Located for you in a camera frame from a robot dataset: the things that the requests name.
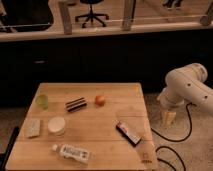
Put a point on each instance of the wooden railing post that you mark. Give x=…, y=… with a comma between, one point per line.
x=128, y=15
x=65, y=16

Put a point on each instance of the wooden railing post left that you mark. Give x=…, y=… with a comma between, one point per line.
x=65, y=16

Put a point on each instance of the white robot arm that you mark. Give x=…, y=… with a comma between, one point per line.
x=187, y=83

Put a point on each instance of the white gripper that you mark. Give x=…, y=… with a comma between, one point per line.
x=169, y=100

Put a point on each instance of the wooden railing post middle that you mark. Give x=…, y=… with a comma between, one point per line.
x=128, y=15

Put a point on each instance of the grey sponge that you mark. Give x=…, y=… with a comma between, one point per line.
x=33, y=128

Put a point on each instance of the black office chair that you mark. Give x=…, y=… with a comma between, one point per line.
x=91, y=15

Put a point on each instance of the clear plastic bottle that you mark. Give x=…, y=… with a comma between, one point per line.
x=69, y=151

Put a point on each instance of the orange apple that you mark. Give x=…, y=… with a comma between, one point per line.
x=100, y=100

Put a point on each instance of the black candy bar box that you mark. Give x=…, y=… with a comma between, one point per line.
x=129, y=133

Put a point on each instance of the green plastic cup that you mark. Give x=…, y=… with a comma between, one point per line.
x=42, y=101

